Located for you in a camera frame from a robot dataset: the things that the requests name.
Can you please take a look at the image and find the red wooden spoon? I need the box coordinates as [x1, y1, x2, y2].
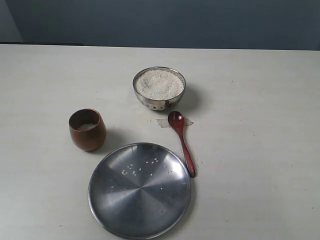
[167, 111, 196, 178]

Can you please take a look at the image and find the steel bowl of rice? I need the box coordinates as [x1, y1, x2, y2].
[132, 66, 187, 111]

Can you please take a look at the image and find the clear tape patch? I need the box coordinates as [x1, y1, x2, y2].
[156, 118, 194, 128]

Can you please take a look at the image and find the brown wooden cup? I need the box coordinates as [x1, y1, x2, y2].
[68, 108, 107, 152]

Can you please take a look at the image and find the round steel plate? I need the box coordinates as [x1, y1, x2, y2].
[88, 142, 192, 240]

